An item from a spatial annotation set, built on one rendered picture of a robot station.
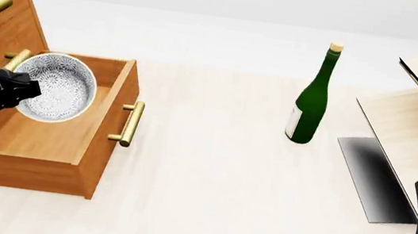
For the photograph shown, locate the green wine bottle with cork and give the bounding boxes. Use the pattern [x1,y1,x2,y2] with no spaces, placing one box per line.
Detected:
[282,36,345,149]

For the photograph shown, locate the patterned grey-white bowl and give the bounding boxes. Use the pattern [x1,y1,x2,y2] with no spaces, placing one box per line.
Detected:
[7,48,102,129]

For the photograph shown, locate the brass handle of open drawer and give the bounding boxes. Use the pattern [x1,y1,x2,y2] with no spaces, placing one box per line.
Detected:
[105,96,147,149]

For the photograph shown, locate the open wooden drawer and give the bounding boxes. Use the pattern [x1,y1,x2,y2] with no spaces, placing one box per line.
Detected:
[0,43,145,205]

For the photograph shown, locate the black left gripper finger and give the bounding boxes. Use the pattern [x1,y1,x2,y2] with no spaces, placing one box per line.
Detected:
[0,67,45,113]

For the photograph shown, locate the pale wooden wine rack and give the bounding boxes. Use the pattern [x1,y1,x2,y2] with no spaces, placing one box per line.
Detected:
[327,29,418,231]

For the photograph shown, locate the wooden drawer with short handle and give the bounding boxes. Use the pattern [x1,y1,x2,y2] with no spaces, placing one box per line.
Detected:
[0,33,52,82]

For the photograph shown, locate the short brass drawer handle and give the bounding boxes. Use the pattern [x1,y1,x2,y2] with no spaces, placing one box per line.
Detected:
[2,46,33,75]

